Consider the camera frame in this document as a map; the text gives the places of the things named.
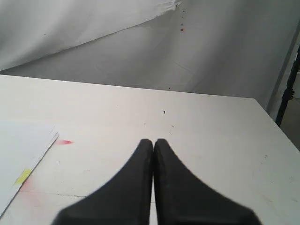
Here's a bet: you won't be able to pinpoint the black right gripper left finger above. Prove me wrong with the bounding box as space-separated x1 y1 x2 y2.
52 139 153 225

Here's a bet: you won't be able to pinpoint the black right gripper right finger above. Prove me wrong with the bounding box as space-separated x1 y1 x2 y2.
154 139 259 225

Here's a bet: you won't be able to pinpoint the yellow sticky tab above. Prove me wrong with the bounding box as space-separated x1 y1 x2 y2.
15 169 31 185

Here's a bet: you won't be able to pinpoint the white paper stack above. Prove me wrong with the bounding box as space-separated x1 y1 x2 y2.
0 120 59 214

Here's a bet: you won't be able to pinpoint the black tripod stand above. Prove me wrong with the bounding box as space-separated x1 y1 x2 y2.
275 47 300 126

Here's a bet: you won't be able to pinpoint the white backdrop cloth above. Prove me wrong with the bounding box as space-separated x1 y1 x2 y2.
2 0 300 109

